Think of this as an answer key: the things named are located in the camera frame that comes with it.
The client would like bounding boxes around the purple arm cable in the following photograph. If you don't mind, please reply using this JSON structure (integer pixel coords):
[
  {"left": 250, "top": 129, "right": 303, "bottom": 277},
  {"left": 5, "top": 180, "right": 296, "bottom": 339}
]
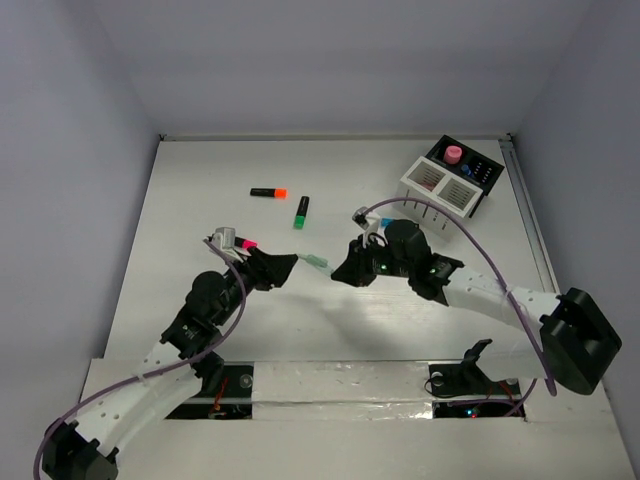
[
  {"left": 32, "top": 239, "right": 249, "bottom": 479},
  {"left": 357, "top": 197, "right": 559, "bottom": 417}
]

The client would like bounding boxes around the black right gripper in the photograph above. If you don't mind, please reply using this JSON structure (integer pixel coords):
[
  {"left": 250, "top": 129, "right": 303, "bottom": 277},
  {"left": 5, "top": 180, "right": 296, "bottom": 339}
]
[{"left": 330, "top": 234, "right": 413, "bottom": 287}]

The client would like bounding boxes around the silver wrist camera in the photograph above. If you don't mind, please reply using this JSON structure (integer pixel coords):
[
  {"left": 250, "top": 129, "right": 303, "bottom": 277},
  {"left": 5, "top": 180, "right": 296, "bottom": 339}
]
[
  {"left": 204, "top": 227, "right": 249, "bottom": 261},
  {"left": 352, "top": 207, "right": 383, "bottom": 247}
]

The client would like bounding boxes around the orange highlighter black body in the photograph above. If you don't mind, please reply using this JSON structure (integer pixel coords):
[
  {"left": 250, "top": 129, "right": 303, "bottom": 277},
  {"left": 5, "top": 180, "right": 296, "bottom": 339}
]
[{"left": 250, "top": 188, "right": 288, "bottom": 199}]

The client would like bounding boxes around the white slotted organizer box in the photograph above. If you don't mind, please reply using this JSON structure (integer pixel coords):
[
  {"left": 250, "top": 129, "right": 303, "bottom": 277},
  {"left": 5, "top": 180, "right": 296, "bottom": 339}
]
[{"left": 393, "top": 156, "right": 482, "bottom": 241}]

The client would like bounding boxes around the green highlighter black body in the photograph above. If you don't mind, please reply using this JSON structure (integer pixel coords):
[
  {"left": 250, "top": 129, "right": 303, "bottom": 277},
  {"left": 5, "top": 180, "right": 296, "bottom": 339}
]
[{"left": 293, "top": 196, "right": 310, "bottom": 230}]

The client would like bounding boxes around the pink highlighter black body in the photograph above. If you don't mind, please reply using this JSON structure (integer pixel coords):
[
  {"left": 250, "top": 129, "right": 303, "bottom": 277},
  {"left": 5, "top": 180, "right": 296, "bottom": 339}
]
[{"left": 234, "top": 237, "right": 258, "bottom": 250}]

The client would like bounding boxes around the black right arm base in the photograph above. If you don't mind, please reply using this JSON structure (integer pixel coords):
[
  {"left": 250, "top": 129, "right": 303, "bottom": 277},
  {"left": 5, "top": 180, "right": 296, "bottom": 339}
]
[{"left": 424, "top": 339, "right": 521, "bottom": 399}]

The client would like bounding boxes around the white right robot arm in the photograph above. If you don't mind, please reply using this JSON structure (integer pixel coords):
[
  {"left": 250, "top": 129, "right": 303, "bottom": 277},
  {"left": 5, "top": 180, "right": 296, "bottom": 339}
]
[{"left": 331, "top": 220, "right": 622, "bottom": 395}]

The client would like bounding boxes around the black slotted organizer box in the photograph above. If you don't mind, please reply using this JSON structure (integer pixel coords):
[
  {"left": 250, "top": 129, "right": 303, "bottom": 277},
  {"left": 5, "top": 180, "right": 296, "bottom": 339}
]
[{"left": 426, "top": 135, "right": 504, "bottom": 217}]

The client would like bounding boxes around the green folding marker pen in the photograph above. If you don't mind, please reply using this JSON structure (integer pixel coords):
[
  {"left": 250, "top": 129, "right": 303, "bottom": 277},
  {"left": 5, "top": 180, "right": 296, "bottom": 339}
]
[{"left": 298, "top": 254, "right": 334, "bottom": 277}]

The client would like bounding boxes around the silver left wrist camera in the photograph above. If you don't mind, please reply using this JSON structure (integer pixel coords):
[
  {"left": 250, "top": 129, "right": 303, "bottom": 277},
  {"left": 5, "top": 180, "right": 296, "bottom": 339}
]
[{"left": 204, "top": 227, "right": 249, "bottom": 261}]

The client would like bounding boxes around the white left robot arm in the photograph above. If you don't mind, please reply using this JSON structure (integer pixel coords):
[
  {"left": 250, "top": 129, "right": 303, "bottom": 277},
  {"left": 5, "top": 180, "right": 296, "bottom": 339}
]
[{"left": 33, "top": 247, "right": 298, "bottom": 479}]

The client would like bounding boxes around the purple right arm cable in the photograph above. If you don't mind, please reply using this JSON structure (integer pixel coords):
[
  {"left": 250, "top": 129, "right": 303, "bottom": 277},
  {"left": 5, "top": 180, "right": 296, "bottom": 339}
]
[{"left": 357, "top": 197, "right": 559, "bottom": 417}]

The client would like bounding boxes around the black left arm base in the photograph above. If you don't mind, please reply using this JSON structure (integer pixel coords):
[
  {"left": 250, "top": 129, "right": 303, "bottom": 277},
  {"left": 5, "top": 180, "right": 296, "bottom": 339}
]
[{"left": 166, "top": 363, "right": 254, "bottom": 420}]

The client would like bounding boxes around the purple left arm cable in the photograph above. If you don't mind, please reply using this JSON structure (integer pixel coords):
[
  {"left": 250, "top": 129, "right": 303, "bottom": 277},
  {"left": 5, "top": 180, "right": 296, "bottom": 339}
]
[{"left": 32, "top": 239, "right": 249, "bottom": 479}]

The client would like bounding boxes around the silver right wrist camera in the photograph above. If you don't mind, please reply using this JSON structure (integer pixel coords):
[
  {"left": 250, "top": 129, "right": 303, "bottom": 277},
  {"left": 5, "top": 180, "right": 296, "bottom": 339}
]
[{"left": 352, "top": 207, "right": 383, "bottom": 247}]

